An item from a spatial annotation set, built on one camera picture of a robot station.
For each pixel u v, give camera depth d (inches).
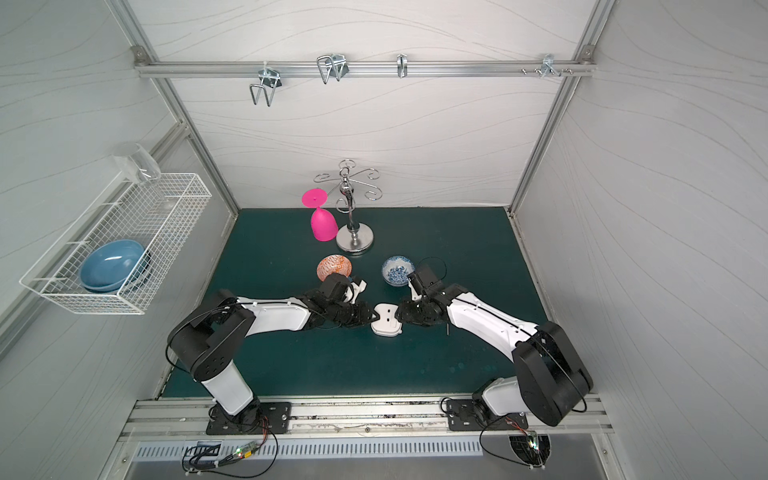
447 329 23.8
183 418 29.5
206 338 18.6
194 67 30.8
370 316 35.0
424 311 25.5
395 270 39.9
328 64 30.1
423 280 26.9
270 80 30.9
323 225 35.8
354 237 43.5
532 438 28.2
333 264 39.9
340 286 29.4
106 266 23.8
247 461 26.7
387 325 33.9
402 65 30.9
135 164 27.7
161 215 30.1
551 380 16.5
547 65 30.1
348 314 31.4
